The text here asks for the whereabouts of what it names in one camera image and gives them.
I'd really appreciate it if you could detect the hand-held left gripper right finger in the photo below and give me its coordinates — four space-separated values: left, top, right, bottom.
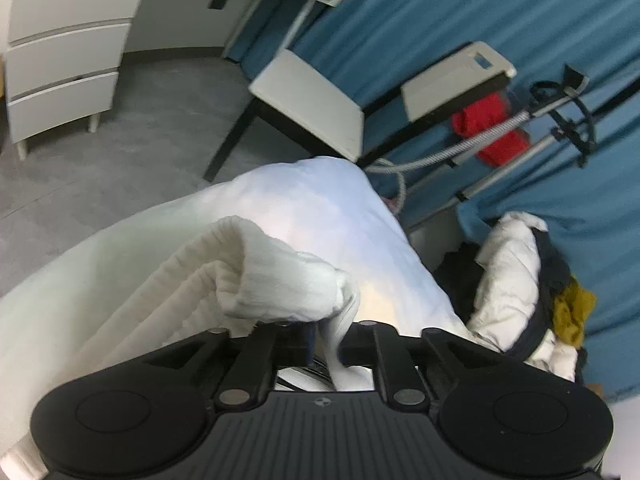
339 321 502 409

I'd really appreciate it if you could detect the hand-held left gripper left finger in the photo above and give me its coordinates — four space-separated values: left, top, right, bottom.
144 322 316 409

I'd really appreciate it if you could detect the pile of mixed clothes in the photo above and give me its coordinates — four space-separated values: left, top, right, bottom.
467 211 589 384

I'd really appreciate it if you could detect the pastel pink bed blanket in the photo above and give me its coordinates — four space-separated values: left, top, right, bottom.
0 156 502 480

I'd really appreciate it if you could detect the black garment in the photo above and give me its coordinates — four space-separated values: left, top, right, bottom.
434 229 574 362

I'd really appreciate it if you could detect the mustard yellow garment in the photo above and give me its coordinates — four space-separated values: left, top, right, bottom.
552 282 599 350

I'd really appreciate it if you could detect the black and white chair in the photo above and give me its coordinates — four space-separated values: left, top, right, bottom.
202 40 519 184

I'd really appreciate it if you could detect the garment steamer on stand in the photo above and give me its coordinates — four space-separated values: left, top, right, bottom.
364 63 599 222

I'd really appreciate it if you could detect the red cloth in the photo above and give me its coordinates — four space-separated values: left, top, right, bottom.
451 92 531 169

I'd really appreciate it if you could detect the white dressing table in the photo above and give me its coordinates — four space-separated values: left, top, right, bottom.
4 0 359 162

